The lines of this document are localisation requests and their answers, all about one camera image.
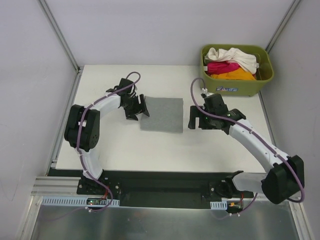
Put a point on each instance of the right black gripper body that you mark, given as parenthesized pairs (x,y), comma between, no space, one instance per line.
(200,120)

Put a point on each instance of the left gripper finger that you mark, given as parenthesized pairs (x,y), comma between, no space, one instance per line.
(132,117)
(143,105)

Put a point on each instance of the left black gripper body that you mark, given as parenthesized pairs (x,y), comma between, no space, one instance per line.
(136,107)

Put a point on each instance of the grey t shirt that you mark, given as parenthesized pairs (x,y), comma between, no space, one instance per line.
(166,115)

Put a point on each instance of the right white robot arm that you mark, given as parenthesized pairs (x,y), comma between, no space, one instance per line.
(284,174)

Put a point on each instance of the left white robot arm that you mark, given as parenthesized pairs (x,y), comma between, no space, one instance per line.
(82,130)

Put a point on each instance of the green plastic bin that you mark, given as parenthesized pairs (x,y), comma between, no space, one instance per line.
(263,75)

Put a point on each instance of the pink t shirt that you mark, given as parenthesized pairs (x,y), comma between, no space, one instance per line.
(217,68)

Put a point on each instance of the orange t shirt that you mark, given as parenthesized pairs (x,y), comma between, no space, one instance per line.
(238,74)

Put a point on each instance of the white t shirt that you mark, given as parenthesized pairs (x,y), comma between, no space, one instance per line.
(247,62)

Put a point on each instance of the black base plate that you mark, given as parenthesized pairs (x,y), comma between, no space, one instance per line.
(151,189)

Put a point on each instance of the right white cable duct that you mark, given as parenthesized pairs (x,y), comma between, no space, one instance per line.
(219,205)

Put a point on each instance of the white cable duct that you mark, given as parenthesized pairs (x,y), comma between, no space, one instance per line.
(67,201)
(219,205)

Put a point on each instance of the right aluminium frame post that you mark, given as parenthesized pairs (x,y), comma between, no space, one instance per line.
(283,23)

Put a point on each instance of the aluminium frame post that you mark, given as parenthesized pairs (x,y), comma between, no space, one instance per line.
(59,34)
(283,23)

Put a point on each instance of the left white cable duct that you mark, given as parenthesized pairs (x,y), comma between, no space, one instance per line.
(67,201)

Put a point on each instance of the aluminium rail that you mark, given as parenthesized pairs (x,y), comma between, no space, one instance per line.
(55,186)

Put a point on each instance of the left aluminium frame post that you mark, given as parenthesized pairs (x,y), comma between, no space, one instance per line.
(59,34)

